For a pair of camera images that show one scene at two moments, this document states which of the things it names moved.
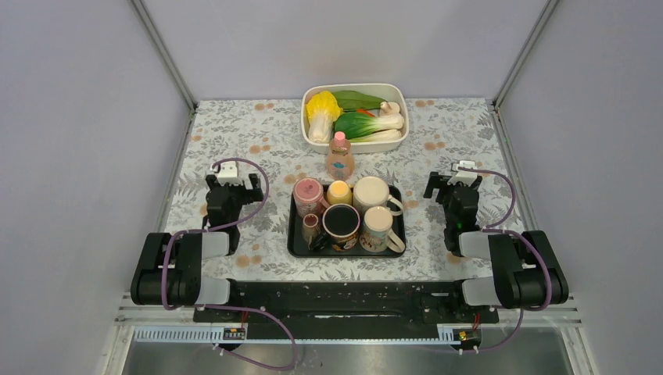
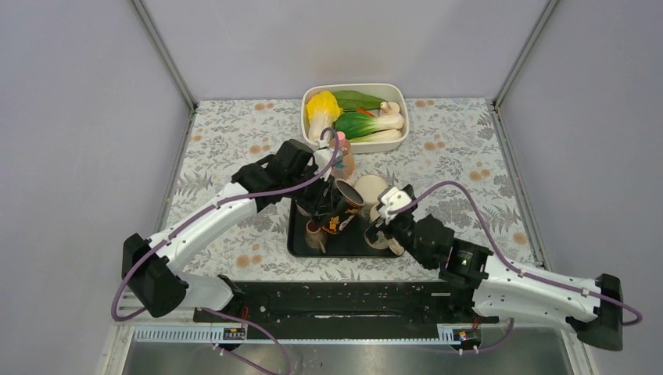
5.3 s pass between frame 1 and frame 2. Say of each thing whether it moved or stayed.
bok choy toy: stayed
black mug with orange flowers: moved
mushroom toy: stayed
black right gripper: moved
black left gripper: moved
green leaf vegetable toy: stayed
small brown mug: moved
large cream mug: stayed
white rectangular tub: stayed
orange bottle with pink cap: stayed
